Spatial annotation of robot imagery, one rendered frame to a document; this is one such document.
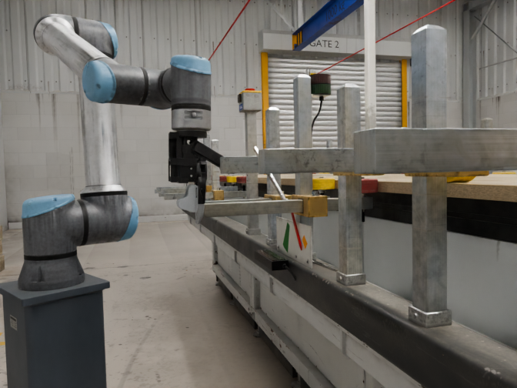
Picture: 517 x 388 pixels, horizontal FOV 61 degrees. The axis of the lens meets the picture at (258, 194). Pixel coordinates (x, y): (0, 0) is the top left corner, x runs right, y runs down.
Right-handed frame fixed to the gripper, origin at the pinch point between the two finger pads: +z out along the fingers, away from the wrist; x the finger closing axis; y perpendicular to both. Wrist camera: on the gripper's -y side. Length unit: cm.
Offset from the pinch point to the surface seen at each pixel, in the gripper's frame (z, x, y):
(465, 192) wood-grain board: -7, 32, -46
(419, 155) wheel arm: -12, 76, -4
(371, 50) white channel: -84, -135, -121
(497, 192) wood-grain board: -7, 40, -46
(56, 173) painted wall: -12, -769, 152
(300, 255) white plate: 10.2, -1.2, -25.2
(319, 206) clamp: -2.6, 4.8, -27.7
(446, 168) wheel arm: -11, 76, -6
